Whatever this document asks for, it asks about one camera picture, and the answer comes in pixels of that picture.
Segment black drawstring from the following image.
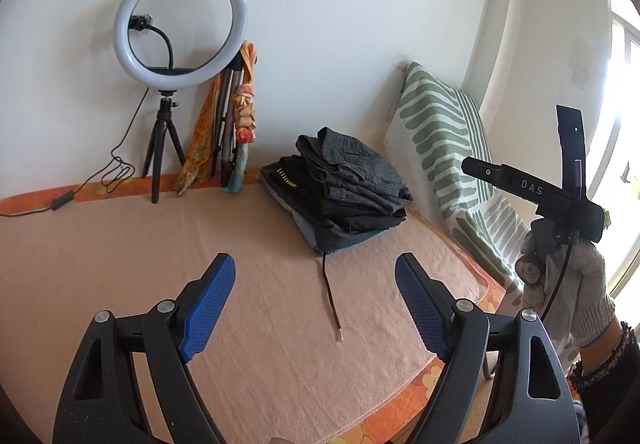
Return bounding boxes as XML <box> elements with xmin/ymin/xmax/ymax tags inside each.
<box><xmin>321</xmin><ymin>251</ymin><xmax>345</xmax><ymax>342</ymax></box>

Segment small black tripod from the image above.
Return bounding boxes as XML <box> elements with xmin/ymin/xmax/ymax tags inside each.
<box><xmin>141</xmin><ymin>89</ymin><xmax>187</xmax><ymax>204</ymax></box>

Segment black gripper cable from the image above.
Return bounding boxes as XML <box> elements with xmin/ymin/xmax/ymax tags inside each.
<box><xmin>541</xmin><ymin>229</ymin><xmax>576</xmax><ymax>322</ymax></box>

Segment folded silver tripod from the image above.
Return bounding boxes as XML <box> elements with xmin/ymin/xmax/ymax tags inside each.
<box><xmin>210</xmin><ymin>61</ymin><xmax>246</xmax><ymax>187</ymax></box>

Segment grey tweed pants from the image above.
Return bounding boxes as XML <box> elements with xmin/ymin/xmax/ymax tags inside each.
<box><xmin>296</xmin><ymin>126</ymin><xmax>413</xmax><ymax>220</ymax></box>

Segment black ring light cable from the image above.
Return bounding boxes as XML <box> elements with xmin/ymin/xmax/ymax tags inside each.
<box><xmin>0</xmin><ymin>86</ymin><xmax>151</xmax><ymax>217</ymax></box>

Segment orange patterned scarf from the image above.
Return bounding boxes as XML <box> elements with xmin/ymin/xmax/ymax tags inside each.
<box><xmin>175</xmin><ymin>74</ymin><xmax>226</xmax><ymax>196</ymax></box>

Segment folded black pants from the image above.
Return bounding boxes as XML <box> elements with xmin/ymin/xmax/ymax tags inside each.
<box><xmin>260</xmin><ymin>155</ymin><xmax>408</xmax><ymax>235</ymax></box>

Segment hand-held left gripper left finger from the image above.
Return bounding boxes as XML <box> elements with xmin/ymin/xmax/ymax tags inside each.
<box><xmin>52</xmin><ymin>252</ymin><xmax>236</xmax><ymax>444</ymax></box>

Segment person's right forearm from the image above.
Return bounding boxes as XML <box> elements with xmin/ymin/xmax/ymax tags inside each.
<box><xmin>567</xmin><ymin>319</ymin><xmax>640</xmax><ymax>444</ymax></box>

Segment bright window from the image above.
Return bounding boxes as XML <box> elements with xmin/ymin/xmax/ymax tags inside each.
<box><xmin>585</xmin><ymin>0</ymin><xmax>640</xmax><ymax>300</ymax></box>

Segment knotted orange teal scarf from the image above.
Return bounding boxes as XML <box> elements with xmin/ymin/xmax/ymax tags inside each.
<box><xmin>222</xmin><ymin>40</ymin><xmax>260</xmax><ymax>192</ymax></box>

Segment person's right hand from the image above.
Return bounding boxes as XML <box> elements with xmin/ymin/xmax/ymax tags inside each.
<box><xmin>515</xmin><ymin>219</ymin><xmax>616</xmax><ymax>350</ymax></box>

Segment green striped pillow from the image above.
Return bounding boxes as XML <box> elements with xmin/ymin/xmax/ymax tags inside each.
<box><xmin>384</xmin><ymin>61</ymin><xmax>531</xmax><ymax>295</ymax></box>

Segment pink blanket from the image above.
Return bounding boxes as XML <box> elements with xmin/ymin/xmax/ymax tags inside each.
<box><xmin>0</xmin><ymin>181</ymin><xmax>491</xmax><ymax>442</ymax></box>

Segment orange floral sheet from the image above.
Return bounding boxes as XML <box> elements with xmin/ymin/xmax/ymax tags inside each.
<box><xmin>0</xmin><ymin>171</ymin><xmax>506</xmax><ymax>444</ymax></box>

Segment folded blue jeans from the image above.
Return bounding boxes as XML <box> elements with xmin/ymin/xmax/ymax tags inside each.
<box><xmin>260</xmin><ymin>174</ymin><xmax>396</xmax><ymax>255</ymax></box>

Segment folded dark grey garment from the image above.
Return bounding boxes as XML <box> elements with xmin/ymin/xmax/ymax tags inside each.
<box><xmin>300</xmin><ymin>214</ymin><xmax>391</xmax><ymax>252</ymax></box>

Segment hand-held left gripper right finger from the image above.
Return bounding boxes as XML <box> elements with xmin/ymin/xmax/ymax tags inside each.
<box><xmin>395</xmin><ymin>252</ymin><xmax>581</xmax><ymax>444</ymax></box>

